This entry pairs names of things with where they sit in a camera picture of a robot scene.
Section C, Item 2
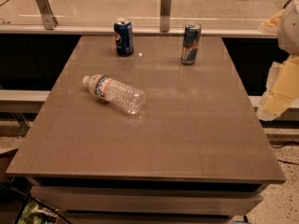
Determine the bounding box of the blue Pepsi can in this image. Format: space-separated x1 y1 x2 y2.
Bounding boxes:
114 18 134 56

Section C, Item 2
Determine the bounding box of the glass railing panel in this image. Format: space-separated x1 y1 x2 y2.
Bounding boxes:
0 0 288 31

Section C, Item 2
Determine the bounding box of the left metal railing bracket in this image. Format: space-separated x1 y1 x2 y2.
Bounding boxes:
36 0 58 30

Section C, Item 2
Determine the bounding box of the grey table drawer base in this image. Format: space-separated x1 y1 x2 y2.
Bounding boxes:
31 186 263 219

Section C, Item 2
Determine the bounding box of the clear plastic water bottle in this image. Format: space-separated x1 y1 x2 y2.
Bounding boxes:
82 75 146 116

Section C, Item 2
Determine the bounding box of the middle metal railing bracket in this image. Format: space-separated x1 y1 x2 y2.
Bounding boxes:
160 0 172 32

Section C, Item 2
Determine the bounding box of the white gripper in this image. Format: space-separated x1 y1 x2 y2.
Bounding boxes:
256 0 299 121

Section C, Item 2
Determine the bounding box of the green patterned bag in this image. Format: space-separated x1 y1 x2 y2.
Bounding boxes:
17 201 58 224

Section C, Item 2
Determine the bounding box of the blue silver Red Bull can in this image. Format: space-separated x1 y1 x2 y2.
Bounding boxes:
181 23 202 65

